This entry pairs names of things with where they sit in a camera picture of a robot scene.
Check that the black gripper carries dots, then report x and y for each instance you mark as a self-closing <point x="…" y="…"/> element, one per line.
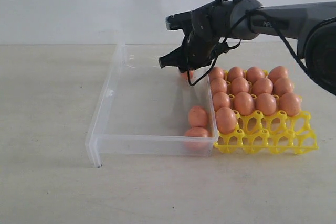
<point x="199" y="47"/>

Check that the yellow plastic egg tray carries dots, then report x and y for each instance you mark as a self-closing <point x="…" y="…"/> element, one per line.
<point x="276" y="133"/>

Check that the brown egg third row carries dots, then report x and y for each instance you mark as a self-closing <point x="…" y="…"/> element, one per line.
<point x="244" y="103"/>

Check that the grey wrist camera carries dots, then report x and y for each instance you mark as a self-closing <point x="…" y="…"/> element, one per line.
<point x="179" y="21"/>

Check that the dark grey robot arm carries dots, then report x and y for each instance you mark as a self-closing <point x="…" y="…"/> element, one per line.
<point x="312" y="25"/>

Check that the brown egg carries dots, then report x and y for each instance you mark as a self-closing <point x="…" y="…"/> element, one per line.
<point x="197" y="117"/>
<point x="235" y="72"/>
<point x="277" y="73"/>
<point x="290" y="103"/>
<point x="239" y="85"/>
<point x="263" y="85"/>
<point x="226" y="120"/>
<point x="187" y="75"/>
<point x="197" y="143"/>
<point x="218" y="85"/>
<point x="216" y="72"/>
<point x="254" y="73"/>

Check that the clear plastic tray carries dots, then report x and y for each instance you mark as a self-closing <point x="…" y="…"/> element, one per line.
<point x="143" y="109"/>

